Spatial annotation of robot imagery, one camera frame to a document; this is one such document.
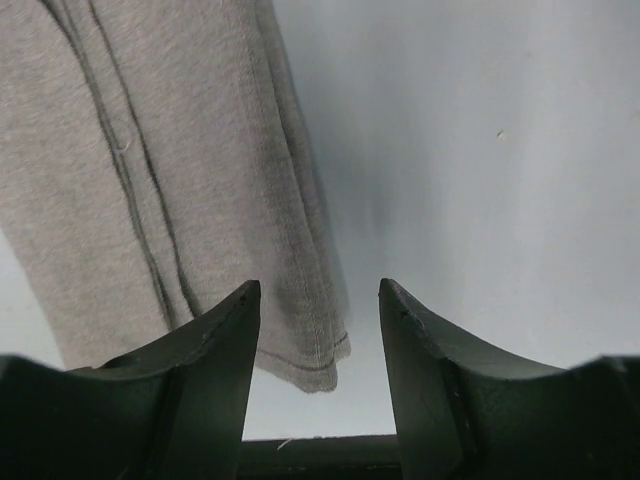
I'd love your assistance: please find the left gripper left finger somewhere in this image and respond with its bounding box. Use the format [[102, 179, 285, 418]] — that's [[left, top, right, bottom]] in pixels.
[[1, 280, 261, 479]]

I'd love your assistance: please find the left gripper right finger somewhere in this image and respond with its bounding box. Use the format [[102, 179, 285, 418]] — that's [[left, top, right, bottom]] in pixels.
[[379, 279, 639, 479]]

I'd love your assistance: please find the grey cloth napkin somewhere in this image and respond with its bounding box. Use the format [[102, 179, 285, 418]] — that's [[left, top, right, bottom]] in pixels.
[[1, 1, 350, 393]]

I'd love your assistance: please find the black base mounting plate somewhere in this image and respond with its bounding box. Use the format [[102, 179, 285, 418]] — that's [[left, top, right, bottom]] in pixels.
[[237, 435, 403, 480]]

